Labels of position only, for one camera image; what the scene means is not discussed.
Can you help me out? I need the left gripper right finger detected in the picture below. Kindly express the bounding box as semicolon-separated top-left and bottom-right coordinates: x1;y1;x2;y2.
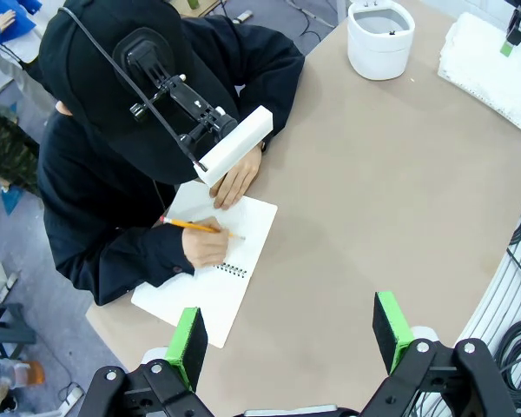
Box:
359;290;520;417

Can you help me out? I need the white power strip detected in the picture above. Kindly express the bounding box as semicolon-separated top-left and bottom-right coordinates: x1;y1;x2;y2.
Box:
59;381;87;407

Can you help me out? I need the black head camera cable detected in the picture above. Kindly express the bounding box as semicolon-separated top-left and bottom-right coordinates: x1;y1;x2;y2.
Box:
56;6;208;173

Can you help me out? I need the finger of the green-tipped right gripper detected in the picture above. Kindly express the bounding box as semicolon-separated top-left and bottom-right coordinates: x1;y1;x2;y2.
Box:
499;16;521;58

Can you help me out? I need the yellow pencil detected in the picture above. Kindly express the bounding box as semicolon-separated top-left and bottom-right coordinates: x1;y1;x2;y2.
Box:
159;215;247;241

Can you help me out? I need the white head camera box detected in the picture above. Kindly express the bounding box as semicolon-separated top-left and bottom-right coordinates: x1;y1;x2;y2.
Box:
194;105;274;189

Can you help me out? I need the person's right forearm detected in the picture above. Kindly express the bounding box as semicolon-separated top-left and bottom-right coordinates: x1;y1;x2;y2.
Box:
54;223;196;307

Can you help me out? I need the white spiral notebook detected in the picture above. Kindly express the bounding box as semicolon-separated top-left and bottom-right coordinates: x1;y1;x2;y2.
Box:
130;181;279;349

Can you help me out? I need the white perforated plastic basket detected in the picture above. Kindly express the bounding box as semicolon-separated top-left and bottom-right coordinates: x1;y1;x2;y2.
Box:
437;11;521;132

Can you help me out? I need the teal shoe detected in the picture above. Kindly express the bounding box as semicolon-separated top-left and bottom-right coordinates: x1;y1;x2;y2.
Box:
0;185;26;216

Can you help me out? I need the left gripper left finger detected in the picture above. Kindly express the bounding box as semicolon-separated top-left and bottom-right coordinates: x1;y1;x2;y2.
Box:
76;306;216;417

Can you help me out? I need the person's left hand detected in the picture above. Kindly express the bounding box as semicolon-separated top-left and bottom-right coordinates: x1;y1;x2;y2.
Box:
209;147;262;211

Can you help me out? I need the person's torso black jacket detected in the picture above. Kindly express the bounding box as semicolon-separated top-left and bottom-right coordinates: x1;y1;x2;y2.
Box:
36;15;303;270

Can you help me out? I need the person's right hand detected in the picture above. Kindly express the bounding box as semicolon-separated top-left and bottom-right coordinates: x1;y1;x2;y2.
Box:
181;216;231;268

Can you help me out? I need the white lidded trash bin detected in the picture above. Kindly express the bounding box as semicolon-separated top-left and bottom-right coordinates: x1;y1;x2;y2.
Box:
346;0;417;82

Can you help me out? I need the black head camera mount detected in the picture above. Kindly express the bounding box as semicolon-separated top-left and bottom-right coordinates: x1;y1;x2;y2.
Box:
111;27;239;151

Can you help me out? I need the white slatted side panel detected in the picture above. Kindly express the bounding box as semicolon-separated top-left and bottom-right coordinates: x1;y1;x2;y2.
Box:
458;164;521;344

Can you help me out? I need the black cap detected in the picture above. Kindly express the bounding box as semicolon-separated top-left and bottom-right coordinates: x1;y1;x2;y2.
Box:
37;0;240;183

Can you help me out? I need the person's left forearm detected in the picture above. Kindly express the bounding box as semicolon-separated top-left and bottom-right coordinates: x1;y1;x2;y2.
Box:
238;47;307;153

